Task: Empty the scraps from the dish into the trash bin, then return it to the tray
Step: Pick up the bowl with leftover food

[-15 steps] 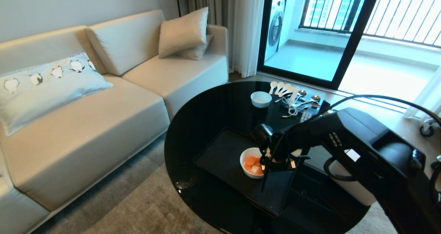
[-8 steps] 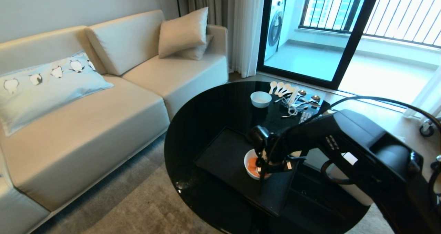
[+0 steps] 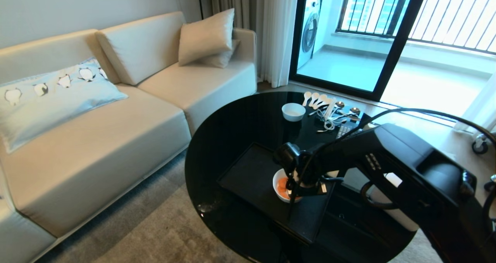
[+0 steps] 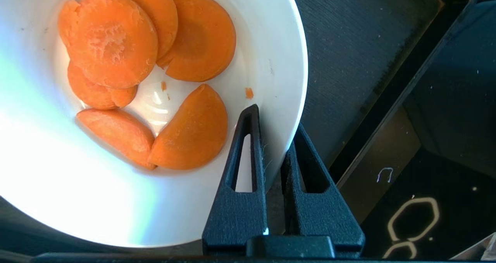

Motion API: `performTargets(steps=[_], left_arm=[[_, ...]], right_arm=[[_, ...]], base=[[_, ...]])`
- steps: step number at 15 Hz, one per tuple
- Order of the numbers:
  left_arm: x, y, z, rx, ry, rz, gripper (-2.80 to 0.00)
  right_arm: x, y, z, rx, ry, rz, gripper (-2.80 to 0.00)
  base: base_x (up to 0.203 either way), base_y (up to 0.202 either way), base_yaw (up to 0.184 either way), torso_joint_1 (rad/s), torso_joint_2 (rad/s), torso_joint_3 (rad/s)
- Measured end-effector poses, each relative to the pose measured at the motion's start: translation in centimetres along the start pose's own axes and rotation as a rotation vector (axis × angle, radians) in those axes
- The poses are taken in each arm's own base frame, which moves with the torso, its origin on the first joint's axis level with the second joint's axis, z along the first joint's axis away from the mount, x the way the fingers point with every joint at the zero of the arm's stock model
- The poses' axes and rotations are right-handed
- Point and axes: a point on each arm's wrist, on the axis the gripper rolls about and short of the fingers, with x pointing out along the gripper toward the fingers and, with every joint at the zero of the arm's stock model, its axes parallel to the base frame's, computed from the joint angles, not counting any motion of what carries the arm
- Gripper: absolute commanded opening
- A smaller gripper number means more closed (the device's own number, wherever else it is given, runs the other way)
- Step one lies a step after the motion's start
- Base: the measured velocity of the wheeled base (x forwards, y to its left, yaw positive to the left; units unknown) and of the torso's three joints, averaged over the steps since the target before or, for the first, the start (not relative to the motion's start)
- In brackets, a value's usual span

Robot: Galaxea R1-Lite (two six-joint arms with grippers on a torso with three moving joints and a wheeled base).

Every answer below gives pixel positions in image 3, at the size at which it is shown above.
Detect white washing machine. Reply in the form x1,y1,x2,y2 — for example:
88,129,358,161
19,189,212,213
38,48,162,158
297,0,321,70

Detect round black glass table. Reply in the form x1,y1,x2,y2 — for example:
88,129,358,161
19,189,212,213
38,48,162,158
184,91,427,263

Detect black tray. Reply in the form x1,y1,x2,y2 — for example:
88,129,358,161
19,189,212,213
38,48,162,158
217,142,337,244

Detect small beige cushion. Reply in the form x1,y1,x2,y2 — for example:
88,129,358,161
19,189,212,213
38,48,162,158
200,39,241,69

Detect black sliding door frame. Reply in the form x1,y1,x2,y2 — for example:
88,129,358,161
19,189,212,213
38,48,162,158
289,0,431,102

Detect balcony railing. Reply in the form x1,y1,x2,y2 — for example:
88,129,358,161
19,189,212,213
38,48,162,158
336,0,496,56

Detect white sheer curtain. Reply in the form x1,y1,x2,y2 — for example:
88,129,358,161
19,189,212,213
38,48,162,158
257,0,300,88

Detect black caster wheel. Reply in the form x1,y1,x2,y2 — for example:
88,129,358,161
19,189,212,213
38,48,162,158
471,133,490,155

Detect large beige cushion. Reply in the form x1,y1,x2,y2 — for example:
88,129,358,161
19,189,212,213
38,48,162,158
178,8,235,67

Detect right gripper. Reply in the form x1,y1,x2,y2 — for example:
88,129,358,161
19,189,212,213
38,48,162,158
288,167,331,202

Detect white dish with scraps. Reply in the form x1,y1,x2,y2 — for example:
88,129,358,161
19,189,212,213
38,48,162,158
273,168,303,204

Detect black remote control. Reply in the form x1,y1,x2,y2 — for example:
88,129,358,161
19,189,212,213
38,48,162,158
336,124,359,139

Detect beige curtain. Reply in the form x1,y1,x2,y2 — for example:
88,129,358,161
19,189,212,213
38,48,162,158
198,0,272,30

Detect empty white bowl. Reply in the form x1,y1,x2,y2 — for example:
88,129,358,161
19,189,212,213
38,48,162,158
282,103,306,122

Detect light blue penguin pillow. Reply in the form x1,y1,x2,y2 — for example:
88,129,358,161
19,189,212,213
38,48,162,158
0,57,129,154

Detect beige sofa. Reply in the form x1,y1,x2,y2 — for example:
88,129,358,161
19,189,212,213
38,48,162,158
0,11,258,263

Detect orange food scraps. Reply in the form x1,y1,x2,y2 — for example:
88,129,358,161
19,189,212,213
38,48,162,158
276,177,291,201

